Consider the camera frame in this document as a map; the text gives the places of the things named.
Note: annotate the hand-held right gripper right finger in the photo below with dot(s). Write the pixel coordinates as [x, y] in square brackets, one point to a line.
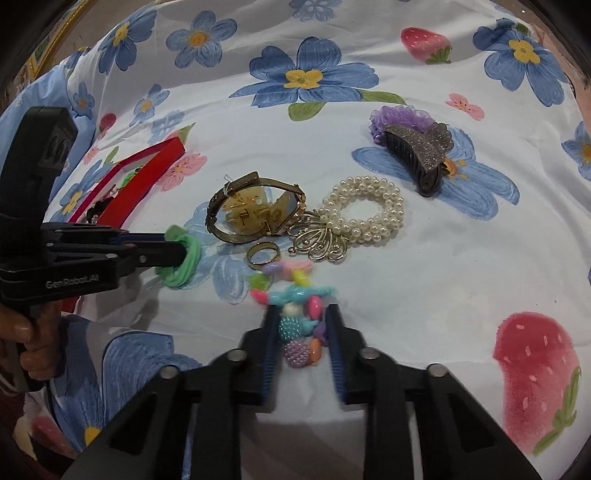
[336, 350]

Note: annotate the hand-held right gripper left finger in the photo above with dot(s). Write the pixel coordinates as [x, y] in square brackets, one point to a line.
[272, 350]

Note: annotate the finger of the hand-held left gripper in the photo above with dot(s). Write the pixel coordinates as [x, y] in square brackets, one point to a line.
[161, 254]
[138, 237]

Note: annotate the red shallow box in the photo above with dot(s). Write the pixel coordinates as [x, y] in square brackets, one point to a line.
[152, 170]

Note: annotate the person's left hand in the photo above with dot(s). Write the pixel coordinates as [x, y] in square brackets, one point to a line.
[46, 350]

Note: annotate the gold wrist watch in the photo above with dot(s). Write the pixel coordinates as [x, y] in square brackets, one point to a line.
[240, 212]

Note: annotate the light blue flowered pillow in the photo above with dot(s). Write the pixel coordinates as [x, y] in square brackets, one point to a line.
[64, 87]

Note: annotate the gold openwork brooch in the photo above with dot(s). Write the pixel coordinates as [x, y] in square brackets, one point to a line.
[323, 240]

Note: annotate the gold framed painting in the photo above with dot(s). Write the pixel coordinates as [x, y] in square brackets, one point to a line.
[51, 41]

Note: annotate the glittery dark hair claw clip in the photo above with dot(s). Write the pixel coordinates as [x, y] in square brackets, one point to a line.
[420, 157]

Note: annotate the purple ruffled scrunchie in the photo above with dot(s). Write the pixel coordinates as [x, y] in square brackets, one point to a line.
[397, 117]

